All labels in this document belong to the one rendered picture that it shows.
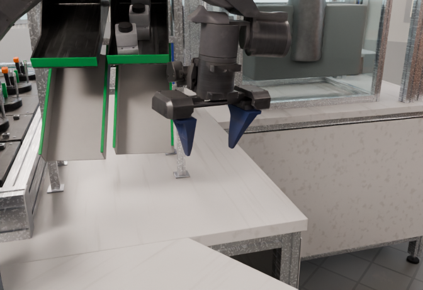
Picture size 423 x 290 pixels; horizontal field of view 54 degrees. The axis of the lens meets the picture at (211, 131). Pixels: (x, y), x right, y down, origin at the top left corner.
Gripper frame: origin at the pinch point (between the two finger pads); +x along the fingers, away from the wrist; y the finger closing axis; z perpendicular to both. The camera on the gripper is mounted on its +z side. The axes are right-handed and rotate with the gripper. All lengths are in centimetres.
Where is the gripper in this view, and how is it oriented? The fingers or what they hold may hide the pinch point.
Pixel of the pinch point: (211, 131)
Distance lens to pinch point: 65.6
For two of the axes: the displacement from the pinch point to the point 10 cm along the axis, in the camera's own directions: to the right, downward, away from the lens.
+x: -0.8, 9.4, 3.3
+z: -5.4, -3.2, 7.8
